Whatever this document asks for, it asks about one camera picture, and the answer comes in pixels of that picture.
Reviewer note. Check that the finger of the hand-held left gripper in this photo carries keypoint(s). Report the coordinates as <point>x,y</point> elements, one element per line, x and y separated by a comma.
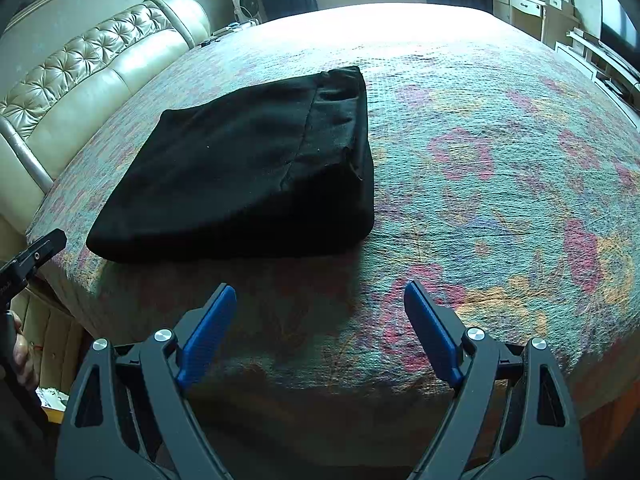
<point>37,255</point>

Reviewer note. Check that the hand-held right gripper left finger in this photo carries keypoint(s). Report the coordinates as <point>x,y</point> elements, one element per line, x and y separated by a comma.
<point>205,340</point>

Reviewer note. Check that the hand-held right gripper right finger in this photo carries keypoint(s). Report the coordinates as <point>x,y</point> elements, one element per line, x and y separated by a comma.
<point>432,335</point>

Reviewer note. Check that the black pants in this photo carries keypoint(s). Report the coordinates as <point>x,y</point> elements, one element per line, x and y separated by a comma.
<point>225,175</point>

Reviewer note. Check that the person's left hand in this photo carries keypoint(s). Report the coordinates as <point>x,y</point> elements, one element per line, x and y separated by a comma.
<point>27,360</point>

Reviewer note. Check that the white crumpled paper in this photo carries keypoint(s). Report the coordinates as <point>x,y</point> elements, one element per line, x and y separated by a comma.
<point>52,397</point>

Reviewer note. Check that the floral bedspread bed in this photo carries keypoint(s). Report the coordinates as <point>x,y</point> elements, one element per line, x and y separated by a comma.
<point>475,210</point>

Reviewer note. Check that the beige tufted leather headboard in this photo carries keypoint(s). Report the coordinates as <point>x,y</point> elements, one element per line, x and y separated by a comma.
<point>75,75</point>

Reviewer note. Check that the bedside table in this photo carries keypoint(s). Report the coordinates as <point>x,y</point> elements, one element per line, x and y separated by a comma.
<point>220,35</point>

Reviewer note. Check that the white TV cabinet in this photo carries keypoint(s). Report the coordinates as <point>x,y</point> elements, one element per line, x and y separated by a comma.
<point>595,62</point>

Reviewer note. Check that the white floor fan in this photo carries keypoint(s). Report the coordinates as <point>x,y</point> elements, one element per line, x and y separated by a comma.
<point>247,7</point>

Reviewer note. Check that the cream dressing table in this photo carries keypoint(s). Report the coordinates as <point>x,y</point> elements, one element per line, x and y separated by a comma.
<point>525,7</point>

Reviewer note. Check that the black television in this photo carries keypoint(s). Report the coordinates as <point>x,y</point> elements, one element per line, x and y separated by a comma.
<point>617,20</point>

